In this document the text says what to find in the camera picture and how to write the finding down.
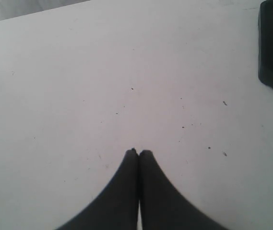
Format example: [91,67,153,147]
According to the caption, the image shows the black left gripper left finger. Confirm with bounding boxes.
[59,149,139,230]

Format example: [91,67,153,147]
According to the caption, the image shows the white backdrop cloth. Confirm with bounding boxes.
[0,0,83,21]

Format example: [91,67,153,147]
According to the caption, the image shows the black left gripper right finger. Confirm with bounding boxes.
[139,150,225,230]

